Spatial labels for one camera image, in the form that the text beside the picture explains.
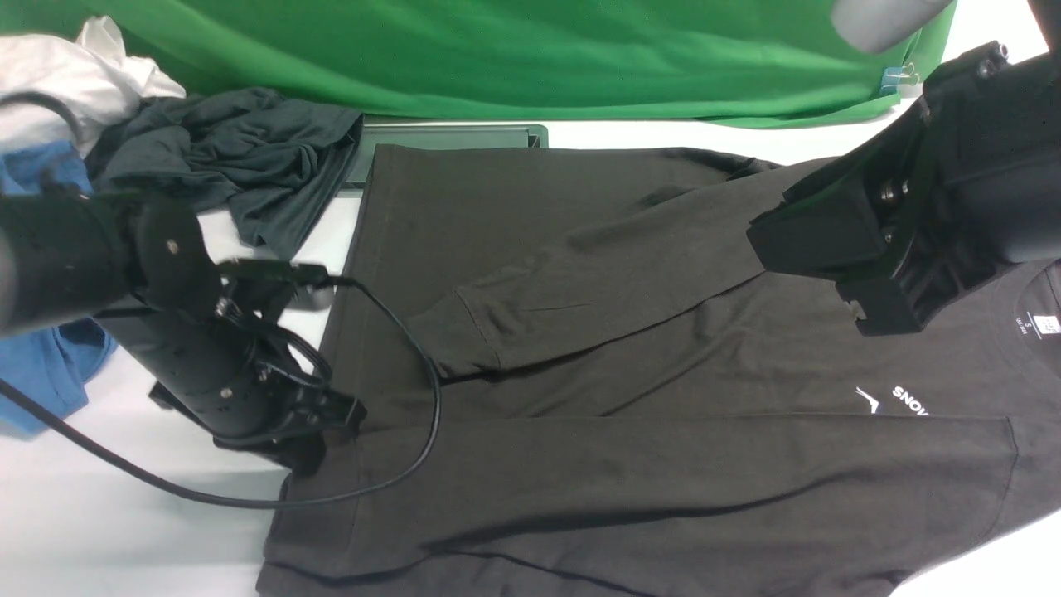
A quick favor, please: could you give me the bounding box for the blue binder clip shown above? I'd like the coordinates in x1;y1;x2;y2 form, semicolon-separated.
879;63;921;96

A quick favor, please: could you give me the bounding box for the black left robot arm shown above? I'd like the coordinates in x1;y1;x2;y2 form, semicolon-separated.
1;192;366;475

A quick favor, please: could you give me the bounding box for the green backdrop cloth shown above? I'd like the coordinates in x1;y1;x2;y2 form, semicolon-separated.
2;1;954;129

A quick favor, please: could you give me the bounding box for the dark teal crumpled garment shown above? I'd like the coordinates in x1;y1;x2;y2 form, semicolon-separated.
85;88;364;260

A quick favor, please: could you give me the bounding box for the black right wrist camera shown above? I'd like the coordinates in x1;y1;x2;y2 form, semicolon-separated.
747;154;909;279

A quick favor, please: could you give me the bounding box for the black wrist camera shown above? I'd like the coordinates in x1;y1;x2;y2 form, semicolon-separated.
218;258;335;320
747;154;909;279

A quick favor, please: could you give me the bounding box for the blue crumpled t-shirt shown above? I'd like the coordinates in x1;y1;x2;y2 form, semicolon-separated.
1;140;118;419

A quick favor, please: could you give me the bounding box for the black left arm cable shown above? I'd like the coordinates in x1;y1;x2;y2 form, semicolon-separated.
0;91;443;508

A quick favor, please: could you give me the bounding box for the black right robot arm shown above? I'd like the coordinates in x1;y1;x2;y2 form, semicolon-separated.
836;1;1059;337

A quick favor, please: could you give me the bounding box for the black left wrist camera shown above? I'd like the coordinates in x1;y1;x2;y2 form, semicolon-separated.
218;258;335;320

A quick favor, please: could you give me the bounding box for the white crumpled garment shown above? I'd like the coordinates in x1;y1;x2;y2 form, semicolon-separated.
1;16;186;157

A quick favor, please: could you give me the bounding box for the gray long-sleeved shirt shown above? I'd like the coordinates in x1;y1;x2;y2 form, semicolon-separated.
257;147;1059;596

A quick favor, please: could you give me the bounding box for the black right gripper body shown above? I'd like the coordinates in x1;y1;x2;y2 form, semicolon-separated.
833;158;1008;336

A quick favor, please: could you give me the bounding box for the metal table cable hatch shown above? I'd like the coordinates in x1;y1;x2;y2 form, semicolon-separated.
338;124;549;194

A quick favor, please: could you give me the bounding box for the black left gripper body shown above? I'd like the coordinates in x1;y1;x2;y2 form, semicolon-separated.
149;332;367;476

